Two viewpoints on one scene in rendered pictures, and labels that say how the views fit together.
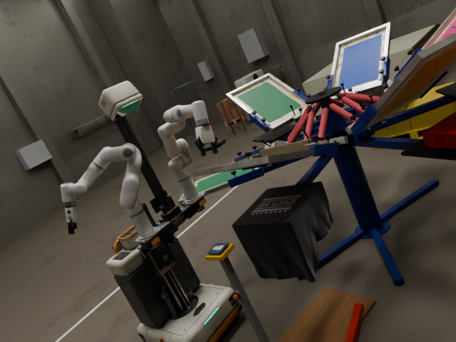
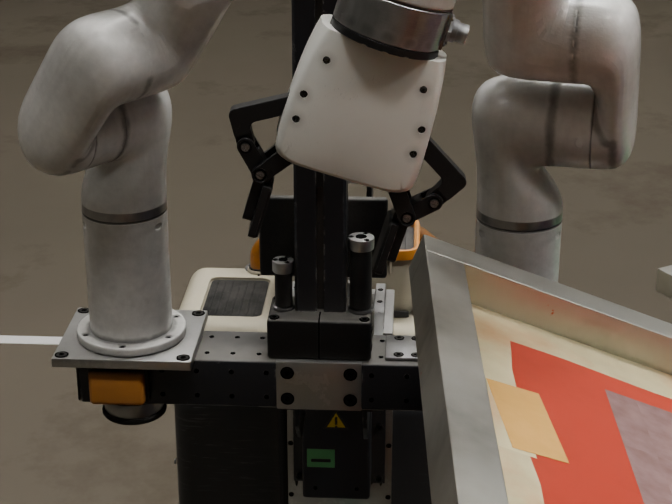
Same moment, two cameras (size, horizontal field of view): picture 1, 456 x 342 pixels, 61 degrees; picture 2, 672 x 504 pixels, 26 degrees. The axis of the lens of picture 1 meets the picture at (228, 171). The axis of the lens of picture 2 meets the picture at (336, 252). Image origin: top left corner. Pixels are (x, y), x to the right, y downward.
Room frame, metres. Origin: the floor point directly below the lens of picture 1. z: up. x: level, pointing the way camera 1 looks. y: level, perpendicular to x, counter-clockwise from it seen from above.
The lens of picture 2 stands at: (1.43, -0.65, 1.87)
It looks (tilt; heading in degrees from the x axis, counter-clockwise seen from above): 23 degrees down; 47
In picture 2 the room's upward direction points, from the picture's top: straight up
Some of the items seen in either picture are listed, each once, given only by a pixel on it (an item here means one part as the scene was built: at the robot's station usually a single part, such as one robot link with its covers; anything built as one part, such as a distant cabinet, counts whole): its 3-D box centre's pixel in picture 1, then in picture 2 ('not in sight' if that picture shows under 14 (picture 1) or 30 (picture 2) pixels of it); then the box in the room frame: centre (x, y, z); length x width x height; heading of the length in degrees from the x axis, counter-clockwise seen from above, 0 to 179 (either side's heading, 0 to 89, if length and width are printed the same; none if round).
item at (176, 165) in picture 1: (179, 167); (531, 148); (2.61, 0.29, 1.37); 0.13 x 0.10 x 0.16; 122
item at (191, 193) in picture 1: (187, 188); (515, 275); (2.61, 0.31, 1.21); 0.16 x 0.13 x 0.15; 43
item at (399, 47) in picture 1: (375, 73); not in sight; (7.64, -3.51, 0.41); 2.18 x 1.83 x 0.82; 43
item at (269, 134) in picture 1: (297, 136); not in sight; (3.78, -0.79, 0.91); 1.34 x 0.41 x 0.08; 16
